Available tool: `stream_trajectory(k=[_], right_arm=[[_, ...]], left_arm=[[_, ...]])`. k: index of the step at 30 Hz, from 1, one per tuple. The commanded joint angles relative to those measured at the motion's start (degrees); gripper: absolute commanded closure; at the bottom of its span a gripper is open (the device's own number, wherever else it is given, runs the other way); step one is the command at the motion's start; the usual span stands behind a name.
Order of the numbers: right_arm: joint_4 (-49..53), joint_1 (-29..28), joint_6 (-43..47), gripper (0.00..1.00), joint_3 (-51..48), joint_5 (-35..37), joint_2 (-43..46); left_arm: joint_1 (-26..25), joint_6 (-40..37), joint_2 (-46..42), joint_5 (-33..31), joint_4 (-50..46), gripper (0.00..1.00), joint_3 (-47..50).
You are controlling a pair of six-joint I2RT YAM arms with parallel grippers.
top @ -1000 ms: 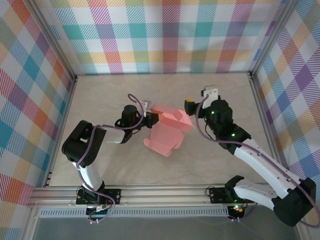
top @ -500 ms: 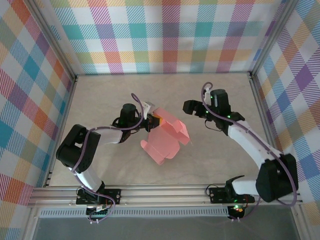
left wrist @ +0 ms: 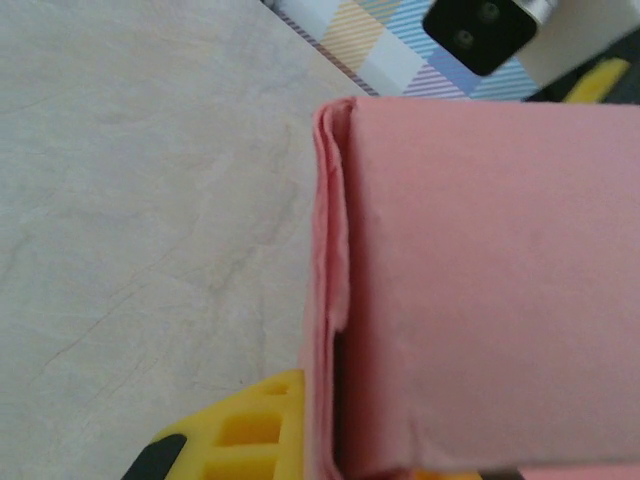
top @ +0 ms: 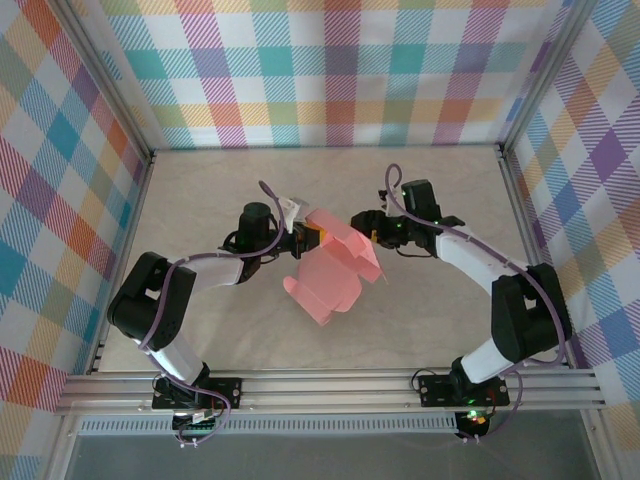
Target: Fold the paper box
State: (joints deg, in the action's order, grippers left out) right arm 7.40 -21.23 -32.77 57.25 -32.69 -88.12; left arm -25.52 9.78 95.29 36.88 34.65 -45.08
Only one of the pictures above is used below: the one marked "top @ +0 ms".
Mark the pink paper box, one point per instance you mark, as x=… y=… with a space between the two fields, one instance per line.
x=325 y=285

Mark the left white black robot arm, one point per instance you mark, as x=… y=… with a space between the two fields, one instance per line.
x=165 y=320

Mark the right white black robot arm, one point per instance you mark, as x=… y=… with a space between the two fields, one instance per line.
x=525 y=315

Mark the aluminium side rail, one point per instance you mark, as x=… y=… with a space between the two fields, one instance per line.
x=533 y=250
x=122 y=260

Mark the wide aluminium mounting rail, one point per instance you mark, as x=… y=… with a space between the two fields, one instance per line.
x=325 y=392

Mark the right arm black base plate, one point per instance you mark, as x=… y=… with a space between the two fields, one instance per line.
x=435 y=392

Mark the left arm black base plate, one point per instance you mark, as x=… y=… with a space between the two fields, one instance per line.
x=227 y=392

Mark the aluminium frame post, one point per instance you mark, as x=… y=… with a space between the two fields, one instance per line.
x=542 y=75
x=107 y=80

